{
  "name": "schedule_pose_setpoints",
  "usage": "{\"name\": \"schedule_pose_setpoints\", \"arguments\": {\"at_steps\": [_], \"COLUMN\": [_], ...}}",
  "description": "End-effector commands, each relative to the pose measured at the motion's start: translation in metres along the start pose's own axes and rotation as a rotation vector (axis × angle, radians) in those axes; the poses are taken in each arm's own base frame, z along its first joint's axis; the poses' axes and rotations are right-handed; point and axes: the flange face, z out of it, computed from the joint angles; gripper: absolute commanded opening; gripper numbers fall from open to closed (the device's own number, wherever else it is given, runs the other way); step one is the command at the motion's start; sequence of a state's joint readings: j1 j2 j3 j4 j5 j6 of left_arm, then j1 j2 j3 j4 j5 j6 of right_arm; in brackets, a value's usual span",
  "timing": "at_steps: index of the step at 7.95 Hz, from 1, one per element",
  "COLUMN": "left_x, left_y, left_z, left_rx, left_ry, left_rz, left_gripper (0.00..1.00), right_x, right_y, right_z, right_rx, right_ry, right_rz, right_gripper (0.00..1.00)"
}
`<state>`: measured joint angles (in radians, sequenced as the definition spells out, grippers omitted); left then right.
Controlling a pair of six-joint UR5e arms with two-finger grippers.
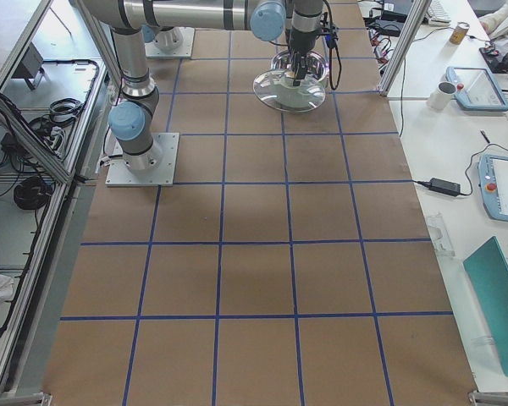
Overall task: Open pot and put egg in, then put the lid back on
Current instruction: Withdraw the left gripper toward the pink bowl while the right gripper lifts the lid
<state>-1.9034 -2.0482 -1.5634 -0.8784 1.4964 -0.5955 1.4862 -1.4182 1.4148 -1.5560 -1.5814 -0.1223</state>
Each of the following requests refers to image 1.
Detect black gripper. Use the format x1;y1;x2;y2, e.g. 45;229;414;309
286;27;318;86

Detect glass pot lid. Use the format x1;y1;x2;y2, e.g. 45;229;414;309
253;69;326;112

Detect pale green steel pot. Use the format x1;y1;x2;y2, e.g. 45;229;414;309
270;49;331;92

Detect white mug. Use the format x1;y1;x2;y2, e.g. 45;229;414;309
426;81;456;111

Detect yellow drink can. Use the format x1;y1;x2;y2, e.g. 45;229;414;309
449;21;470;45

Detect far blue teach pendant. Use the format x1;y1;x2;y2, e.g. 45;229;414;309
445;66;508;112

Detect blue teach pendant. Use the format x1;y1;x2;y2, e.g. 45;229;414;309
445;66;508;112
478;154;508;222

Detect black table power adapter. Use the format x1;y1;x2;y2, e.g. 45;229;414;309
428;178;461;197

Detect near blue teach pendant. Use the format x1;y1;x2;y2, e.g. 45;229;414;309
478;154;508;222

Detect green notebook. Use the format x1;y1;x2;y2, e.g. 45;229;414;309
463;236;508;376

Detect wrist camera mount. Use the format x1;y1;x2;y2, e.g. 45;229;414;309
321;24;339;49

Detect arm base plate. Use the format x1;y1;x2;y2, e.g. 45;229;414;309
145;27;196;59
105;133;179;187

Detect aluminium frame post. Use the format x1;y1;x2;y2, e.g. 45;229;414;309
378;0;430;96

